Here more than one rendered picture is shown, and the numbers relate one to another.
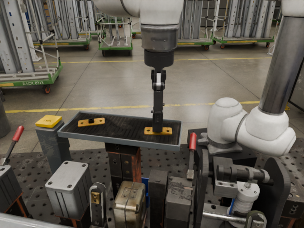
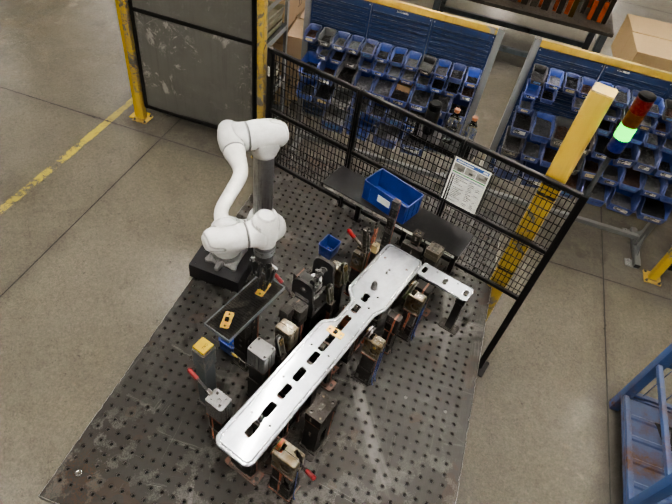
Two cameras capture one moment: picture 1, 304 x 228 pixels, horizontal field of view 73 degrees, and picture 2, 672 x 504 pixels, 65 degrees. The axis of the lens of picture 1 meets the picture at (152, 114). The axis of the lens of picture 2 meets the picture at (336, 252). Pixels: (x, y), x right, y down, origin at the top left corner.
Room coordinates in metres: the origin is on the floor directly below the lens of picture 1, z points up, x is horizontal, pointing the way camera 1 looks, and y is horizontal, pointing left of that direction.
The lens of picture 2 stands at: (-0.14, 1.30, 3.03)
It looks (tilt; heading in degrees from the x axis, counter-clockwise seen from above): 47 degrees down; 286
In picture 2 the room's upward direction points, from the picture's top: 10 degrees clockwise
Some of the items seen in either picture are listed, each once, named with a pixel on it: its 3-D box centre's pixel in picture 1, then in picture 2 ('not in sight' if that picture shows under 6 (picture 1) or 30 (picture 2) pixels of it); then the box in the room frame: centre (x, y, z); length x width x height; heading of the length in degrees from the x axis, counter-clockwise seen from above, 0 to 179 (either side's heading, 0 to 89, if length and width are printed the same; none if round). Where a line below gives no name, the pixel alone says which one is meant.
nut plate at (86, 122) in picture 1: (91, 121); (227, 319); (0.58, 0.20, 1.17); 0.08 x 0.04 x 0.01; 103
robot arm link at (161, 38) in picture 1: (159, 37); (264, 247); (0.53, -0.02, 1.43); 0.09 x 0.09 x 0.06
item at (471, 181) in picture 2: not in sight; (466, 185); (-0.12, -1.05, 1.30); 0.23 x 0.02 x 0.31; 169
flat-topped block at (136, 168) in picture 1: (127, 181); (246, 335); (0.55, 0.09, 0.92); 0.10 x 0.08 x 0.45; 79
